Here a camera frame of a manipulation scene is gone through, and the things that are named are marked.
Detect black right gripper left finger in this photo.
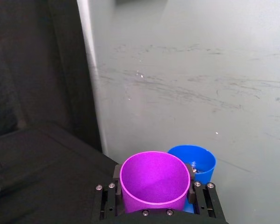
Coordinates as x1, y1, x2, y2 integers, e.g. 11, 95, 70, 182
95, 163, 126, 221

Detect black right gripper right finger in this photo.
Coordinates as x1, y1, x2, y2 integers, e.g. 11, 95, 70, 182
184, 163, 224, 219

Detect purple plastic cup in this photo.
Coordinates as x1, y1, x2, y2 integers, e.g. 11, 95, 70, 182
119, 151, 191, 215

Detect small silver metal pieces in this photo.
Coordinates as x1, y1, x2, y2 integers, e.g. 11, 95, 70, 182
190, 160, 207, 175

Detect blue plastic cup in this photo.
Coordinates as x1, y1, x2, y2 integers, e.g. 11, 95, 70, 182
167, 145, 217, 214

